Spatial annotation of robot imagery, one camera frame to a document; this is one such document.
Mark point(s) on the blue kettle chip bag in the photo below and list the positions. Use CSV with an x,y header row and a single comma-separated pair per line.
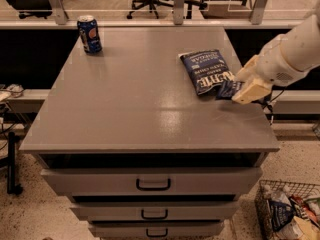
x,y
207,70

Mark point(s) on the black office chair centre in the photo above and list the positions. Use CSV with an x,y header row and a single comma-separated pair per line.
x,y
181,9

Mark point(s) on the blue rxbar blueberry bar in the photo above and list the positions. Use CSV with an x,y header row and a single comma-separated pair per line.
x,y
228,89

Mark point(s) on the bottom grey drawer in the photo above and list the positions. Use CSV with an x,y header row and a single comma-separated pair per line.
x,y
156,229

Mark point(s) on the middle grey drawer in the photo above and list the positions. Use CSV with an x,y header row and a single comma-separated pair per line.
x,y
155,211

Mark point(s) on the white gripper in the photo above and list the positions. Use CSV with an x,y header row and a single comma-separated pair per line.
x,y
274,68

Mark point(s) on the wire basket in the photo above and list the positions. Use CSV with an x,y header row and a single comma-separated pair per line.
x,y
303,190

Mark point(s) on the snack bags in basket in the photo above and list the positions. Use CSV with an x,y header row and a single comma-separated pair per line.
x,y
293,217

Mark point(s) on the grey drawer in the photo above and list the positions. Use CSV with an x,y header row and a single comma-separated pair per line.
x,y
155,211
152,181
156,229

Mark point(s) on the black stand leg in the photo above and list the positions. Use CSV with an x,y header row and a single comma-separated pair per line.
x,y
12,186

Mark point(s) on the grey drawer cabinet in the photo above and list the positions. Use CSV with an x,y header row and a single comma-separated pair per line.
x,y
133,106

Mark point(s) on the top grey drawer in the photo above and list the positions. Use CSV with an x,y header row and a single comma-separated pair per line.
x,y
152,181

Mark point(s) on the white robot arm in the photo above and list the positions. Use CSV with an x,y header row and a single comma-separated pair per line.
x,y
301,45

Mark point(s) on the blue pepsi can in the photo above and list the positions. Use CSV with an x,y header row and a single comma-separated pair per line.
x,y
88,30

